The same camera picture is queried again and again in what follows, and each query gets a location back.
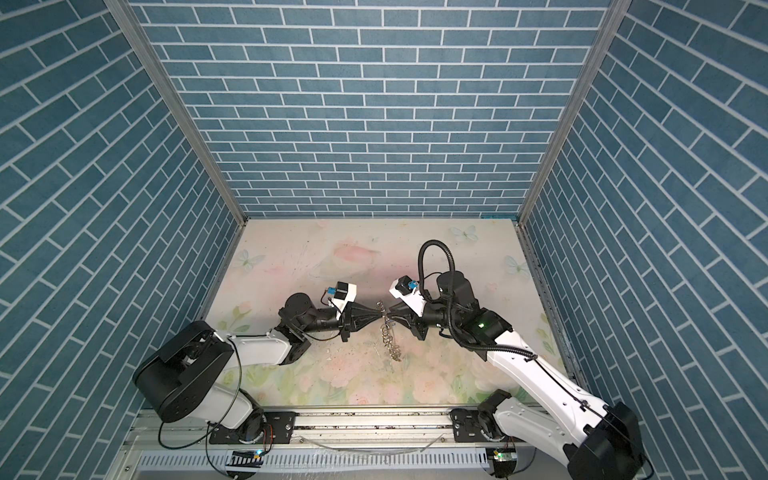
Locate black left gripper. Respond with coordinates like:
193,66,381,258
297,305,380,346

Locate large metal keyring band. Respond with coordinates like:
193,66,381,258
377,301,402,362

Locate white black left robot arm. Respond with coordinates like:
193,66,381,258
133,290,383,430

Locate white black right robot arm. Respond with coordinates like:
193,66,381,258
389,239,651,479

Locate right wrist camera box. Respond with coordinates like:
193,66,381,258
389,275,426,317

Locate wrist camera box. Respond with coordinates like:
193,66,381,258
389,275,426,317
326,282,358,317

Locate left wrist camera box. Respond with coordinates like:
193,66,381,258
326,282,358,317

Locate aluminium front rail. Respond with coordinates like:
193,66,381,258
122,404,622,451

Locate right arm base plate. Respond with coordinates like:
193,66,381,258
449,408,523,444

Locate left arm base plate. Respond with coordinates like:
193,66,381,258
209,411,297,447

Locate perforated cable duct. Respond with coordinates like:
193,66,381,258
136,448,489,473

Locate aluminium right corner post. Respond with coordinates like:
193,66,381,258
518,0,631,228

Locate aluminium corner post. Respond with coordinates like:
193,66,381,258
104,0,247,227
518,0,631,228

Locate aluminium left corner post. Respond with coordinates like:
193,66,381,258
104,0,247,227

